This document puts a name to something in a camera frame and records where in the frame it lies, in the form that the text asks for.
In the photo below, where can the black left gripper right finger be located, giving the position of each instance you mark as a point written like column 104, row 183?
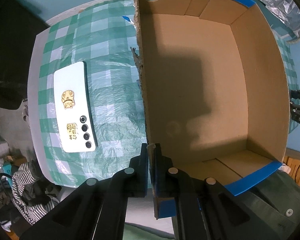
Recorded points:
column 205, row 209

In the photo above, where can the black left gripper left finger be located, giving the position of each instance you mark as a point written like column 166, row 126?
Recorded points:
column 96, row 209

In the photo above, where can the blue cardboard box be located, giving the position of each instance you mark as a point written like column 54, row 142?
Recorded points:
column 214, row 88

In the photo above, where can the striped black white cloth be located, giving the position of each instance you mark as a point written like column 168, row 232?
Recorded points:
column 29, row 192

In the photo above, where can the white smartphone with stickers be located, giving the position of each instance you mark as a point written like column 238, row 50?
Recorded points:
column 75, row 126

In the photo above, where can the green checkered tablecloth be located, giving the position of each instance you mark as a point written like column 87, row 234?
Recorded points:
column 107, row 44

